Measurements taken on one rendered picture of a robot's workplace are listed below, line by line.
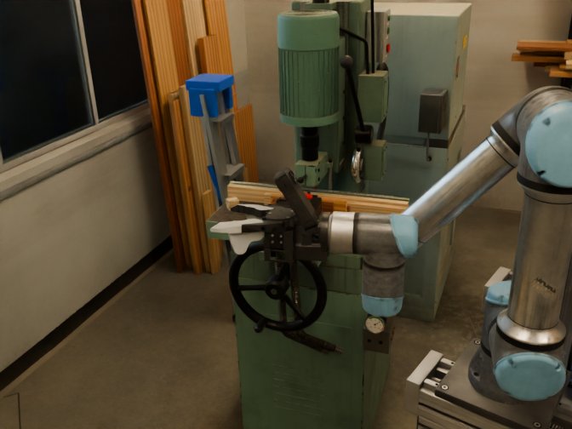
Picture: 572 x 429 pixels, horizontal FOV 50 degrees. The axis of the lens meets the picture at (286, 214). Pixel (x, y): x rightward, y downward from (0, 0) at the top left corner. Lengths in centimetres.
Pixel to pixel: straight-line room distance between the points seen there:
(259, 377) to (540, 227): 134
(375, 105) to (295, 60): 36
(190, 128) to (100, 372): 125
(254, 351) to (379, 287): 107
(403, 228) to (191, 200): 230
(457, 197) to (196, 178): 222
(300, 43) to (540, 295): 96
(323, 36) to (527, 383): 103
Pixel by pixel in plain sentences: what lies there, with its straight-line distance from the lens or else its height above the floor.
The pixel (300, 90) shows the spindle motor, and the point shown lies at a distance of 175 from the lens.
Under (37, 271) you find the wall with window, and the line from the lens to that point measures 285.
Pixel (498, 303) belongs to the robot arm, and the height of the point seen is 104.
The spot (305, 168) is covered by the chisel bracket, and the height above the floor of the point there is 106.
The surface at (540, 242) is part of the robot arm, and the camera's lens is 106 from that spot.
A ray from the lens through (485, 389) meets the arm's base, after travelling 137.
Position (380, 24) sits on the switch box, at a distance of 203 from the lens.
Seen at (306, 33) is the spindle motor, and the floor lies 146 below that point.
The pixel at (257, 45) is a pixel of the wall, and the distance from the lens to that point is 439.
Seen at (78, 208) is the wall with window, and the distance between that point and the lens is 299.
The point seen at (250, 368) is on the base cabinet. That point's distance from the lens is 215.
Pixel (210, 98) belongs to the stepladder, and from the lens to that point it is 261.
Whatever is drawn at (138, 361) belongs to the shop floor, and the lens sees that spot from 286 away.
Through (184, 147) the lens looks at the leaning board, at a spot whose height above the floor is 73.
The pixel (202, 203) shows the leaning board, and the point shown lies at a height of 41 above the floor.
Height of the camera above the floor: 170
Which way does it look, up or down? 25 degrees down
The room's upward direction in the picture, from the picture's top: 2 degrees counter-clockwise
